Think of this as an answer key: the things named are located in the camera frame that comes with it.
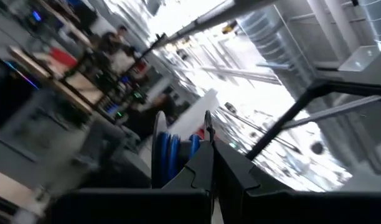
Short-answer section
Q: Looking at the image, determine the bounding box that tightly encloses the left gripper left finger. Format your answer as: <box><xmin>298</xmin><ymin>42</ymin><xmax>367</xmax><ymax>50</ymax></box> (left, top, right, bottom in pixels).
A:
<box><xmin>50</xmin><ymin>139</ymin><xmax>215</xmax><ymax>224</ymax></box>

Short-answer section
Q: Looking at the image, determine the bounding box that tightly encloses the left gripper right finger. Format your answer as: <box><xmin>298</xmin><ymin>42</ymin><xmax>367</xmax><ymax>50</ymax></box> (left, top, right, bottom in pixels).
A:
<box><xmin>215</xmin><ymin>139</ymin><xmax>381</xmax><ymax>224</ymax></box>

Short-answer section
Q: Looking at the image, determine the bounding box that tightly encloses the blue cord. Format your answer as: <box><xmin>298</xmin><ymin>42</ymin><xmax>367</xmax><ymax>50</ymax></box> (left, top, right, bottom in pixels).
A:
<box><xmin>158</xmin><ymin>132</ymin><xmax>202</xmax><ymax>187</ymax></box>

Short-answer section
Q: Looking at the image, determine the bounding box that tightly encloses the black cable spool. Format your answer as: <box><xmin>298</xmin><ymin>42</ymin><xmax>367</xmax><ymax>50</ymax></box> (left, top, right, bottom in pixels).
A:
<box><xmin>151</xmin><ymin>110</ymin><xmax>215</xmax><ymax>189</ymax></box>

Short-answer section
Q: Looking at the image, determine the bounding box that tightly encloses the person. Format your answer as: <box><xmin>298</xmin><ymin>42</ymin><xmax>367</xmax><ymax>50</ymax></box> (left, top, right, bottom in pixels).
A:
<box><xmin>123</xmin><ymin>93</ymin><xmax>179</xmax><ymax>142</ymax></box>
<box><xmin>95</xmin><ymin>24</ymin><xmax>140</xmax><ymax>77</ymax></box>

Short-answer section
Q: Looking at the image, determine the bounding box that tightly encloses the grey metal strut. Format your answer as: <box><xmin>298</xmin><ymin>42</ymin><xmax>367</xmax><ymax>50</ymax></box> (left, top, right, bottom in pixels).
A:
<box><xmin>282</xmin><ymin>95</ymin><xmax>381</xmax><ymax>130</ymax></box>

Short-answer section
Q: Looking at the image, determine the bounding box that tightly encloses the red box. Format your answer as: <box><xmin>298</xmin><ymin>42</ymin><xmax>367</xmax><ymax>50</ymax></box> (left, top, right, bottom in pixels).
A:
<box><xmin>49</xmin><ymin>46</ymin><xmax>78</xmax><ymax>68</ymax></box>

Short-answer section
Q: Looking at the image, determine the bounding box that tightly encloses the black computer monitor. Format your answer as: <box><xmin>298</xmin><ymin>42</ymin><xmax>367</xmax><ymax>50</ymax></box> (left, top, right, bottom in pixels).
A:
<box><xmin>0</xmin><ymin>58</ymin><xmax>40</xmax><ymax>130</ymax></box>

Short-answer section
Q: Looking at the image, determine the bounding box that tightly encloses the silver ventilation duct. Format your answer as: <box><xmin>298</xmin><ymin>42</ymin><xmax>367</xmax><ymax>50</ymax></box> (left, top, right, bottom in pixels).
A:
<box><xmin>237</xmin><ymin>6</ymin><xmax>318</xmax><ymax>100</ymax></box>

